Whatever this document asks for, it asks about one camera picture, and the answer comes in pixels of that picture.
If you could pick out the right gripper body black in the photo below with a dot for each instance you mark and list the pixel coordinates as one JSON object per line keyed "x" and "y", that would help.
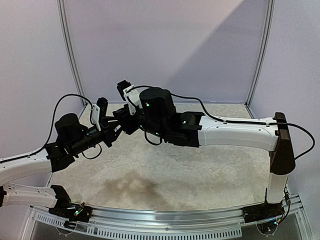
{"x": 128, "y": 119}

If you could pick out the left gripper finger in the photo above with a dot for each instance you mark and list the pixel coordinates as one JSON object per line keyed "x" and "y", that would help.
{"x": 108, "y": 119}
{"x": 115, "y": 132}

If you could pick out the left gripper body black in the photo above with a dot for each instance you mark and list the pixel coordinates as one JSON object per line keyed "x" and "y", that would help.
{"x": 107, "y": 133}

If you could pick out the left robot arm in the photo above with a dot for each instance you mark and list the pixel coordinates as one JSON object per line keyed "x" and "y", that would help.
{"x": 72, "y": 140}

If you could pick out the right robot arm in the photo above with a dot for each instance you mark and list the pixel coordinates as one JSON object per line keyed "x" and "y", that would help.
{"x": 153, "y": 111}

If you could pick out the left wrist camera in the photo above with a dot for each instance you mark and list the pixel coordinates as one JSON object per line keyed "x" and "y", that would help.
{"x": 99, "y": 110}

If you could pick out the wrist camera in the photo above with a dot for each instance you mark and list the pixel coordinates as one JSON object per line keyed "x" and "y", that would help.
{"x": 130, "y": 95}
{"x": 99, "y": 110}

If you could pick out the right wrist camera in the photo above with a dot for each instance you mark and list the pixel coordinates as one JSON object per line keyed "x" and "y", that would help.
{"x": 130, "y": 95}

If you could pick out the left aluminium frame post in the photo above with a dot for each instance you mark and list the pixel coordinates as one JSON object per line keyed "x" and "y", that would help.
{"x": 61, "y": 6}

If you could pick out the aluminium frame post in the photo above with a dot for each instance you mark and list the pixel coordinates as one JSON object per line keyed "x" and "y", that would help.
{"x": 262, "y": 51}
{"x": 61, "y": 6}

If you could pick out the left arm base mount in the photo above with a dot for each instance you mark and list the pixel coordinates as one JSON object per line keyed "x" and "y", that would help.
{"x": 73, "y": 212}

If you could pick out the aluminium front rail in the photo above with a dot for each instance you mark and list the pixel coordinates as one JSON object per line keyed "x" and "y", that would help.
{"x": 124, "y": 224}

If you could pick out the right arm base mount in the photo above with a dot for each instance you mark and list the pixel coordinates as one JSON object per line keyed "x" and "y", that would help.
{"x": 262, "y": 211}

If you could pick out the right aluminium frame post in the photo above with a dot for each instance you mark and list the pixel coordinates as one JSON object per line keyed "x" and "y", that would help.
{"x": 262, "y": 51}

